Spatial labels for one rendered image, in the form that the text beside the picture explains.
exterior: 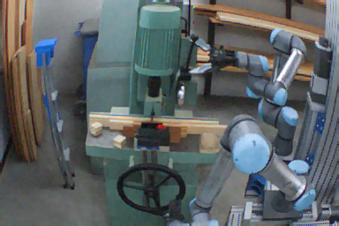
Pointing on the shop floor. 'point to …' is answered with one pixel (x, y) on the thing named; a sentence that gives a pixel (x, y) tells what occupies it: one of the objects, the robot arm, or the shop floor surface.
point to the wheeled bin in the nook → (90, 31)
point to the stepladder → (44, 53)
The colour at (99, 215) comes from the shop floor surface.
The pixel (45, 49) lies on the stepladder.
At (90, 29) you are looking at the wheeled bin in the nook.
